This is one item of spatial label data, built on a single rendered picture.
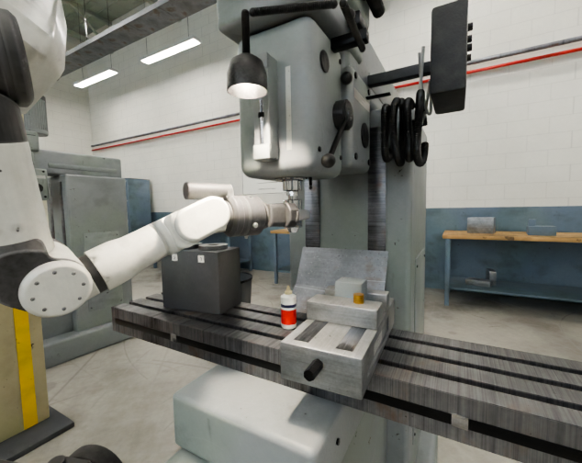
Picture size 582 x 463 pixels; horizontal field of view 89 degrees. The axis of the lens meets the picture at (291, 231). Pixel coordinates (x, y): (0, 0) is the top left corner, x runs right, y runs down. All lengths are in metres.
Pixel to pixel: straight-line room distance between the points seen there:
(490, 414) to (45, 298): 0.66
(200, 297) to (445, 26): 0.96
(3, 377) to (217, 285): 1.61
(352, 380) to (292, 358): 0.11
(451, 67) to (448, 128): 4.07
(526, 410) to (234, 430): 0.48
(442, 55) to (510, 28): 4.45
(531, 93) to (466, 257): 2.22
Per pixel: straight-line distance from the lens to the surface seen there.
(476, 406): 0.62
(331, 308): 0.64
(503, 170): 4.89
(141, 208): 8.03
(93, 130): 10.70
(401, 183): 1.03
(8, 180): 0.47
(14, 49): 0.47
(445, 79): 0.90
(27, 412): 2.44
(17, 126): 0.49
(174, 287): 1.01
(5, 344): 2.26
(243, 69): 0.57
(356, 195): 1.06
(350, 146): 0.81
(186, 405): 0.74
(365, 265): 1.04
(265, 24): 0.77
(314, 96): 0.67
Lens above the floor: 1.24
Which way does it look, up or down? 4 degrees down
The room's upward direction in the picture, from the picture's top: 1 degrees counter-clockwise
